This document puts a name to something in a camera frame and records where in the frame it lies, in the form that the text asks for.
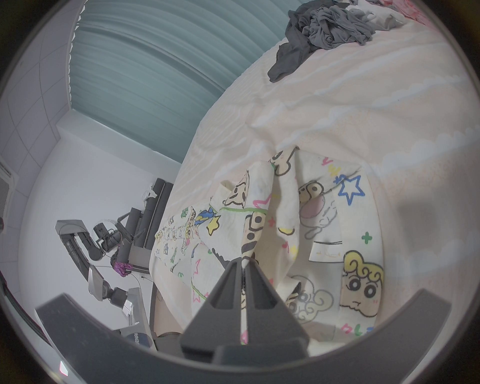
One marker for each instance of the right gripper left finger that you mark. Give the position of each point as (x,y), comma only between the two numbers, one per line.
(213,318)

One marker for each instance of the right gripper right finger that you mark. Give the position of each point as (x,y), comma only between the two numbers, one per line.
(277,318)

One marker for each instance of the white printed pyjama top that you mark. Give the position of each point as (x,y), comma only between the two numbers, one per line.
(318,225)

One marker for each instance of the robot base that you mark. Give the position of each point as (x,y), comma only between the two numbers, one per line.
(131,311)

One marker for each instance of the bed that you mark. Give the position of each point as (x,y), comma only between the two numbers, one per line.
(375,112)

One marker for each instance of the purple plastic bag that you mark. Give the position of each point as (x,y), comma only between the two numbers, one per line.
(123,268)

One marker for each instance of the white cloth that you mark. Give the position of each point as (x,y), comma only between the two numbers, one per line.
(150,194)

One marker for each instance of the ceiling air conditioner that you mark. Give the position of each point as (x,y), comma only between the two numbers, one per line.
(5,191)

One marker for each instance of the black garment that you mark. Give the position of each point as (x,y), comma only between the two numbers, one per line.
(290,56)

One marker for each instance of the grey garment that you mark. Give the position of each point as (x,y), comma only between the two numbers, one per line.
(337,30)

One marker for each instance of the white garment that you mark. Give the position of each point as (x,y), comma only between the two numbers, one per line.
(386,18)

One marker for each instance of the pink garment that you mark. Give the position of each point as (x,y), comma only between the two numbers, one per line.
(412,11)

